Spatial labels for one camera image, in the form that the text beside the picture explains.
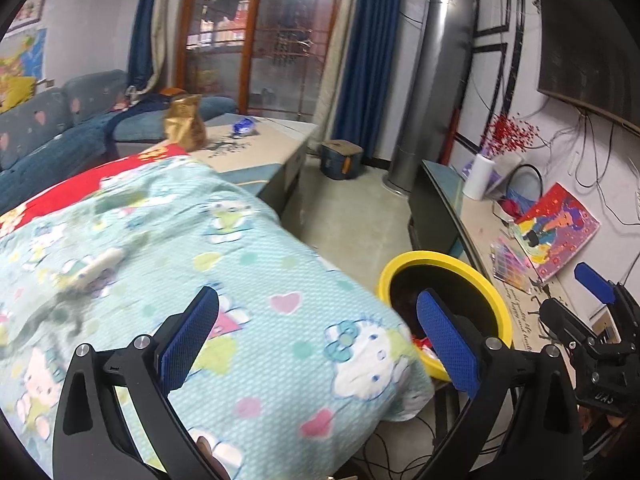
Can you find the yellow cushion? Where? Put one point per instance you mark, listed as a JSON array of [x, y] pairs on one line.
[[16, 91]]

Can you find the dark blue storage box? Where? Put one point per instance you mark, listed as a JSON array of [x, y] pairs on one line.
[[340, 159]]

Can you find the colourful picture book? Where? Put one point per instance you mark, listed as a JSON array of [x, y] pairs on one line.
[[553, 230]]

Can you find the wooden glass sliding door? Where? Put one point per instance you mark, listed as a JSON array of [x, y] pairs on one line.
[[267, 55]]

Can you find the wall mounted television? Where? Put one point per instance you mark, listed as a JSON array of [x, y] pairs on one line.
[[589, 56]]

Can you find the blue foil wrapper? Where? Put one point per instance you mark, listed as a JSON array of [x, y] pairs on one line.
[[244, 126]]

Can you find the Hello Kitty patterned blanket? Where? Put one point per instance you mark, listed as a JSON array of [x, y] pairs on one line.
[[300, 367]]

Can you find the yellow black trash bin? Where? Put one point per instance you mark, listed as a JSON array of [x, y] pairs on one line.
[[463, 289]]

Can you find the right blue curtain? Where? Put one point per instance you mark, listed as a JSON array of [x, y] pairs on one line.
[[366, 76]]

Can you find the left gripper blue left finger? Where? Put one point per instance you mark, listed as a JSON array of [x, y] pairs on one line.
[[181, 338]]

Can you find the left blue curtain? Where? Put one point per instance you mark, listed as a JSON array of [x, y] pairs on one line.
[[140, 66]]

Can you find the person left hand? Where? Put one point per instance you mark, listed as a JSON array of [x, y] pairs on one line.
[[206, 450]]

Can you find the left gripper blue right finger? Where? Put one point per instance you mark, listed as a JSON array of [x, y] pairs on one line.
[[452, 340]]

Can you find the white paper roll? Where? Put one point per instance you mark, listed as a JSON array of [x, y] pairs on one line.
[[478, 178]]

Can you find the red blanket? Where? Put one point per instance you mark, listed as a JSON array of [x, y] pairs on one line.
[[74, 189]]

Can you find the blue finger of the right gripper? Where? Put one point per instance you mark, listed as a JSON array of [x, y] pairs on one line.
[[599, 287]]

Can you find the blue corner sofa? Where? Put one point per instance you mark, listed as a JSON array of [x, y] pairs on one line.
[[64, 131]]

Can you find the blue curtain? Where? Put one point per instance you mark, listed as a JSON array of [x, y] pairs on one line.
[[366, 76], [140, 66]]

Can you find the beige coffee table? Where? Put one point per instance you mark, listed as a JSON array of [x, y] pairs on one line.
[[266, 163]]

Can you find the tv cabinet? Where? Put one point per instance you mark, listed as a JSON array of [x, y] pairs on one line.
[[444, 220]]

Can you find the gold paper bag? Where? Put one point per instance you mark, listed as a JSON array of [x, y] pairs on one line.
[[183, 124]]

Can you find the silver tower air conditioner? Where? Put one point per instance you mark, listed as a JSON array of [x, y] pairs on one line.
[[443, 58]]

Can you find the china map poster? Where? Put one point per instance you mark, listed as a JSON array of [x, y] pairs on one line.
[[22, 55]]

